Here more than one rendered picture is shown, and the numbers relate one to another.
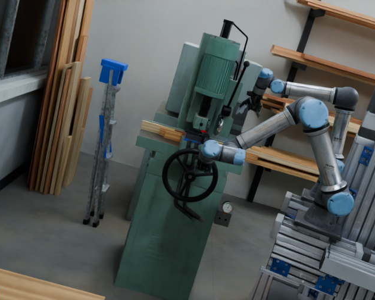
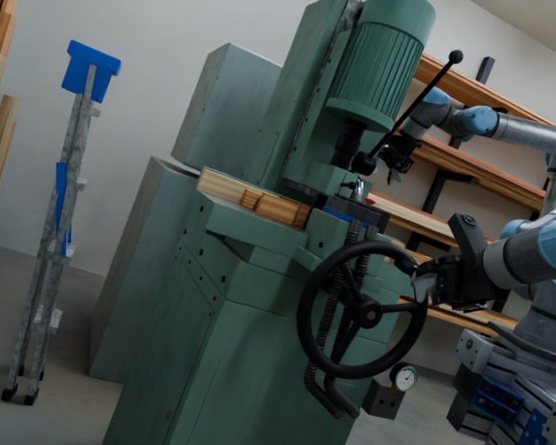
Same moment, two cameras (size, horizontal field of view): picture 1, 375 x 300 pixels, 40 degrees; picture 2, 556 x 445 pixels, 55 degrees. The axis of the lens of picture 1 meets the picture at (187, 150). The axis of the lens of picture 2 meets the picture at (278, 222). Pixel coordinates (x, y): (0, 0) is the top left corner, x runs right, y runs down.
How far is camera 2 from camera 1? 1.76 m
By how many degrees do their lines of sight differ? 20
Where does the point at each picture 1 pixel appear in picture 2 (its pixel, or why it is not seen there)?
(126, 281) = not seen: outside the picture
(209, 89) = (375, 105)
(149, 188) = (228, 339)
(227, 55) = (422, 30)
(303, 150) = not seen: hidden behind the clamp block
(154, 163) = (247, 277)
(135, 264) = not seen: outside the picture
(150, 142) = (244, 222)
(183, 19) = (172, 36)
